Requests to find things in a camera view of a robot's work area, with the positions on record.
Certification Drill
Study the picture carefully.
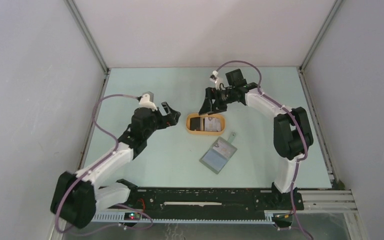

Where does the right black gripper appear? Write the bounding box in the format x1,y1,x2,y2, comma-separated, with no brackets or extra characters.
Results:
198,87,235,116

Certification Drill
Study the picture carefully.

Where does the white printed credit card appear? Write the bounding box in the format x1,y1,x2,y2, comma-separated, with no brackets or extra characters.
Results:
212,138,237,159

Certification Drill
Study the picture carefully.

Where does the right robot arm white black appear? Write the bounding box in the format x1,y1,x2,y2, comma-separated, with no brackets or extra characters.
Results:
198,69,314,209

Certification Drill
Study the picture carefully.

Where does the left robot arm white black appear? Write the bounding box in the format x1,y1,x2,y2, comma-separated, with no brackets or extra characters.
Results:
50,102,181,229

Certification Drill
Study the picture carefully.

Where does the stack of cards in tray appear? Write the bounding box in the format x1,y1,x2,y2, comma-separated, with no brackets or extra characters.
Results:
203,117,222,132

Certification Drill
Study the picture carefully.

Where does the black card in tray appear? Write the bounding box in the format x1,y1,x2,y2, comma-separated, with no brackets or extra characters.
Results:
189,116,202,131

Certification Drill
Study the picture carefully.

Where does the orange oval tray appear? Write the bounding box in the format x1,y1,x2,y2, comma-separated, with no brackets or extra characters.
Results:
185,113,226,136

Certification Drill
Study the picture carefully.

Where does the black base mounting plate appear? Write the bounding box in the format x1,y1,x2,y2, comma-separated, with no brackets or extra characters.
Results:
106,187,305,221

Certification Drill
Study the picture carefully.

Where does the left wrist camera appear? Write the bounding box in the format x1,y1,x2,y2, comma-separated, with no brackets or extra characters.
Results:
139,91,158,111

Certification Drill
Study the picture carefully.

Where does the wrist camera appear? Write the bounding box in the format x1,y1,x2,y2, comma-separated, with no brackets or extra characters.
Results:
139,91,158,111
209,70,224,90

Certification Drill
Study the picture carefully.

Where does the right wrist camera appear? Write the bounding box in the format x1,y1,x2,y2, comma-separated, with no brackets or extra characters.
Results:
209,70,224,90

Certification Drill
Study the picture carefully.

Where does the aluminium frame rail front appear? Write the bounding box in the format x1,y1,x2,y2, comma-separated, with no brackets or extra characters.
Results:
56,190,359,226

